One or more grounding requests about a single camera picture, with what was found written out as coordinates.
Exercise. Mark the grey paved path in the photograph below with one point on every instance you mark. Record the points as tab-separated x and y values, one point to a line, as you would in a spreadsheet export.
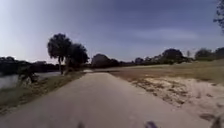
100	103

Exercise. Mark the clump of dark trees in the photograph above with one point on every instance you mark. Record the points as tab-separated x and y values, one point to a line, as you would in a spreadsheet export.
60	46

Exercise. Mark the row of distant trees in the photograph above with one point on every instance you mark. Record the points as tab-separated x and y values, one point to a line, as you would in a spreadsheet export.
171	55

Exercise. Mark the robot's own part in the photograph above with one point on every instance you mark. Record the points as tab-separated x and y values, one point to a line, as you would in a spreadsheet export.
150	125

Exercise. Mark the dry grass and sand field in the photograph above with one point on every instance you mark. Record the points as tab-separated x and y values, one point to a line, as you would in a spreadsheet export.
186	93

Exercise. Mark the grass verge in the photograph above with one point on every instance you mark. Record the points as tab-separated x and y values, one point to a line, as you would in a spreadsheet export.
33	90

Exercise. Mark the small dark bush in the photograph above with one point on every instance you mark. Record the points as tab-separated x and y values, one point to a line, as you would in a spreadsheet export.
26	75

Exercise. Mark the row of trees behind pond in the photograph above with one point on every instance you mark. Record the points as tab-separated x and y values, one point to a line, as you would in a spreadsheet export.
10	65

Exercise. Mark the pond water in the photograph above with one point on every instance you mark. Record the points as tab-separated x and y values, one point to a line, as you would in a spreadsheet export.
8	81

